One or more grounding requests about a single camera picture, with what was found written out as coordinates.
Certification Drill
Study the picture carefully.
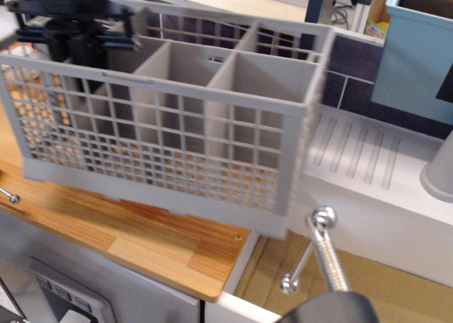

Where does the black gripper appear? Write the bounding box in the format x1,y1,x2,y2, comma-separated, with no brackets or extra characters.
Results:
4,0,139,94

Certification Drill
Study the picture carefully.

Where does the grey plastic drying rack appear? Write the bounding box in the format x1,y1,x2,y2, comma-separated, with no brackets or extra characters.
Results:
1,3,335,238

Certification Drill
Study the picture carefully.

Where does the small silver knob rod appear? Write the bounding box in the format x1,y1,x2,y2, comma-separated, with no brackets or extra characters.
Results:
0,188,21,205

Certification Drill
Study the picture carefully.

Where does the grey oven control panel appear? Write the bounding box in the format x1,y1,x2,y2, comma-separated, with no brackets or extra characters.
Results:
27,258,116,322

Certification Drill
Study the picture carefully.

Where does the colourful cardboard box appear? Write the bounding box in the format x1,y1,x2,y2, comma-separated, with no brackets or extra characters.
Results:
363,0,391,40

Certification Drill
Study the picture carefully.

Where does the light blue storage box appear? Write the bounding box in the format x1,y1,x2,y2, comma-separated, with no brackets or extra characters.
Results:
372,0,452,125

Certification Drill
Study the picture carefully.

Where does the grey plastic cup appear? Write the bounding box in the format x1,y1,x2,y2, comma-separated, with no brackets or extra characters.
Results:
420,133,452,203

